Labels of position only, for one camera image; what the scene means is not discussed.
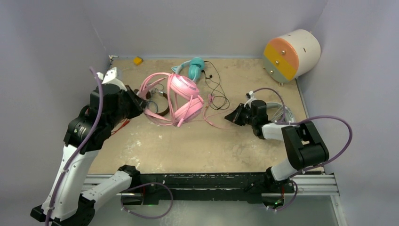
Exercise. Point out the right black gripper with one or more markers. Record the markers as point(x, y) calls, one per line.
point(235, 116)

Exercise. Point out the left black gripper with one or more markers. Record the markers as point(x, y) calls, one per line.
point(138, 104)

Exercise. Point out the brown silver headphones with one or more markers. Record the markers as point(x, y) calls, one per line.
point(158, 99)

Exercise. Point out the pink headphones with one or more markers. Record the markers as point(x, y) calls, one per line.
point(183, 97)

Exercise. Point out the white grey headphones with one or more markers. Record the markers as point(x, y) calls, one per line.
point(279, 113)

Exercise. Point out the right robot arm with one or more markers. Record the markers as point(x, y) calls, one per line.
point(303, 143)

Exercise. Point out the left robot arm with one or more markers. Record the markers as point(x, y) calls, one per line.
point(67, 204)

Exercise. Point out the red black headphones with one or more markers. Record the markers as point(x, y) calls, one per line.
point(121, 125)

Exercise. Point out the teal cat ear headphones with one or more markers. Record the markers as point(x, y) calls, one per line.
point(196, 69)

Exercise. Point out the small yellow block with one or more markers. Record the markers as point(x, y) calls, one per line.
point(137, 60)

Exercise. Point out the round pastel drawer cabinet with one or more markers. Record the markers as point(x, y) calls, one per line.
point(291, 55)

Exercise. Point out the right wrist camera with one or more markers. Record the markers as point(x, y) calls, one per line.
point(250, 96)

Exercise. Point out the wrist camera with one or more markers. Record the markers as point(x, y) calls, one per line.
point(250, 96)
point(112, 76)

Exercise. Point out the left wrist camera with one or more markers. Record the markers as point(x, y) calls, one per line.
point(112, 76)

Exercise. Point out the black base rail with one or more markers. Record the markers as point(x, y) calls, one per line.
point(250, 187)

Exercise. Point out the aluminium frame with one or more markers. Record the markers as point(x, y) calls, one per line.
point(307, 183)

